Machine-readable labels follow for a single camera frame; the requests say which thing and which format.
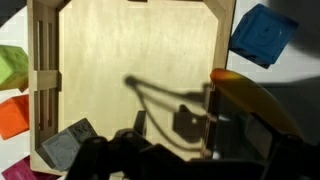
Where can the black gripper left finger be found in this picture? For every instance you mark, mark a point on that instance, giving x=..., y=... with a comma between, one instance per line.
x=138, y=159

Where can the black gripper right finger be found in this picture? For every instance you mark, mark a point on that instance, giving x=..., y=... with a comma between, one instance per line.
x=290, y=157

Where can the wooden tray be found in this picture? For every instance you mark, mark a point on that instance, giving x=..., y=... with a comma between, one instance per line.
x=106, y=60

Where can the grey cube block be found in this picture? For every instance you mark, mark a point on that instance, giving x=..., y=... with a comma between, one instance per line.
x=60, y=149

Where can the round white table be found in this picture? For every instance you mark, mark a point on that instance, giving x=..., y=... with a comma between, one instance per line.
x=294, y=79

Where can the pink cube block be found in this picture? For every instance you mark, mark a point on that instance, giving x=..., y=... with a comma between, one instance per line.
x=21, y=170

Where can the orange cube block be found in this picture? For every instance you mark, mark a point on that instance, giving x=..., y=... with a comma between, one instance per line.
x=14, y=116

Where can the blue cube block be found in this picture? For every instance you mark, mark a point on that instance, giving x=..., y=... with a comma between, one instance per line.
x=261, y=35

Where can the light green cube block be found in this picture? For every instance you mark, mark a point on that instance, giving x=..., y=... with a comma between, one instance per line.
x=13, y=68

